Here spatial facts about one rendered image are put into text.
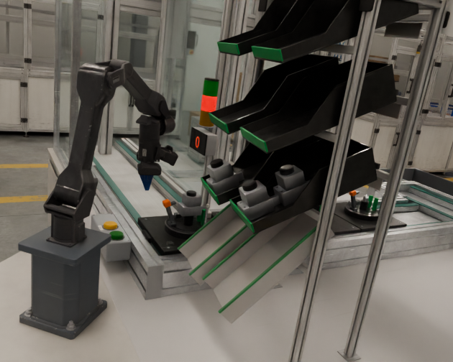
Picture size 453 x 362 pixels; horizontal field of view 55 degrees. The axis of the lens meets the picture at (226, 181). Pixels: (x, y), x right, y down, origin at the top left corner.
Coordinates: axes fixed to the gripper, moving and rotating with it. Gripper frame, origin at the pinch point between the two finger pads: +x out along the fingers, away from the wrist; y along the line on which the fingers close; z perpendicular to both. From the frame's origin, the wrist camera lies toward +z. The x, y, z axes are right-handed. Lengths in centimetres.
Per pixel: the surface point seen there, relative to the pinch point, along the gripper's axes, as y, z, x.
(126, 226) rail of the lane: 2.7, -5.4, 16.3
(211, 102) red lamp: 18.2, 20.7, -21.1
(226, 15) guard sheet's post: 20, 23, -48
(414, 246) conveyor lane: 7, 101, 27
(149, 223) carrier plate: 3.7, 1.3, 15.5
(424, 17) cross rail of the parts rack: -44, 48, -48
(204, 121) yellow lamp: 18.5, 18.9, -14.8
